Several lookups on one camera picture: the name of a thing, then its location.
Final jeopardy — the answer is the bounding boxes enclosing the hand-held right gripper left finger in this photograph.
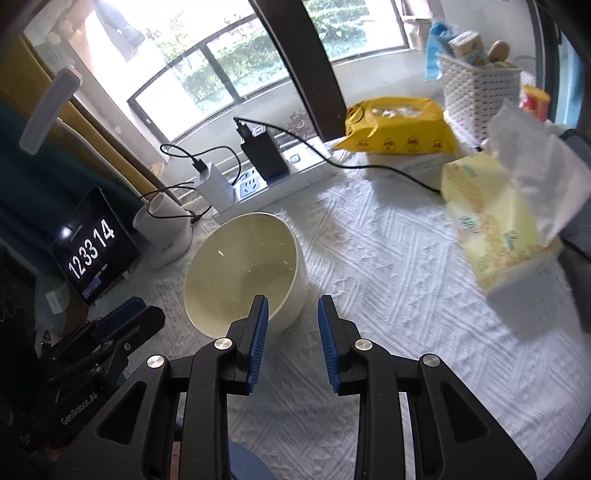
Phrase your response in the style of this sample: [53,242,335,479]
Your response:
[69,295,270,480]

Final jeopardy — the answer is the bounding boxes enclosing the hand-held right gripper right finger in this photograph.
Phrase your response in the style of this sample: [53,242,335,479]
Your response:
[318,295,536,480]

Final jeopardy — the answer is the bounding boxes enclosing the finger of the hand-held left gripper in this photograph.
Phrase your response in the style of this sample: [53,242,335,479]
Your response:
[90,299,166,354]

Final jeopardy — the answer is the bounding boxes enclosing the cream bowl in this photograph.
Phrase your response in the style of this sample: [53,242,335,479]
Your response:
[183,212,309,340]

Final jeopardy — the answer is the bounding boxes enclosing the large blue bowl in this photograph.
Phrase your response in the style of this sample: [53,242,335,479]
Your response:
[229,440,278,480]

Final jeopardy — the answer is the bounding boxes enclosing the black tablet clock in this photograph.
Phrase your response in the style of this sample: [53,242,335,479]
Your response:
[51,186,141,305]

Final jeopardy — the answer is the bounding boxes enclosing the white desk lamp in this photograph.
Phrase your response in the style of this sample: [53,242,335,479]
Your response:
[19,68,195,269]

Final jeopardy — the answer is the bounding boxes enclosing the white charger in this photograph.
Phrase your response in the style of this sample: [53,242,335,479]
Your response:
[193,161,236,214]

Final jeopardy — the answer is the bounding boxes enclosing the teal curtain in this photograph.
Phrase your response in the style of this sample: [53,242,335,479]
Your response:
[0,99,139,259]

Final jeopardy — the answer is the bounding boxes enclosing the white power strip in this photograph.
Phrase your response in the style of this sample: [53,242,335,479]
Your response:
[212,138,338,213]

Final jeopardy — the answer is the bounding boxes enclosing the black power adapter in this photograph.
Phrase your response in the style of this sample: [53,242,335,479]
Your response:
[238,121,289,182]

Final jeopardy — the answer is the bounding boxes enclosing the yellow curtain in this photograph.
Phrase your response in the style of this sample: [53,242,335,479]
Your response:
[0,37,158,195]

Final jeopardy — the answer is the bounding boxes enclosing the yellow tissue pack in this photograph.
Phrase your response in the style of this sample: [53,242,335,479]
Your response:
[441,102,585,296]

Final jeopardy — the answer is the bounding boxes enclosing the yellow wipes pack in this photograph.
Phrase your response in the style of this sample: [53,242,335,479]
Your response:
[330,97,458,155]

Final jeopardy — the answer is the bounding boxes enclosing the white woven basket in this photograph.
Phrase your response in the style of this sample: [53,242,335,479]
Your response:
[436,53,522,141]

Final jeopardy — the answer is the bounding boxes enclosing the black balcony railing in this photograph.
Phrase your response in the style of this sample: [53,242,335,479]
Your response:
[127,16,411,139]

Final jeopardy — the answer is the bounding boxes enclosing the dark hanging cloth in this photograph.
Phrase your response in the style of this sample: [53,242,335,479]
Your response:
[95,0,146,61]

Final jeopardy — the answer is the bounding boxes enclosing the blue packet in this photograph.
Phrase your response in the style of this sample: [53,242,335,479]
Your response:
[425,21,455,81]

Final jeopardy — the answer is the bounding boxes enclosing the pale carton pack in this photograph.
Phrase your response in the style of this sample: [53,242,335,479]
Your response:
[450,30,488,65]

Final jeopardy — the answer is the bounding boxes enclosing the black adapter cable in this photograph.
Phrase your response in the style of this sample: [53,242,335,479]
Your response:
[233,117,444,195]

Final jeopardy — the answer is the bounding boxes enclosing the black charger cable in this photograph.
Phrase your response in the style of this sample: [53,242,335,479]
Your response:
[159,144,245,185]

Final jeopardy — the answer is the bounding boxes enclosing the dark window frame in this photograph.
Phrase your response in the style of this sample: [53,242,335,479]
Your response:
[249,0,347,139]

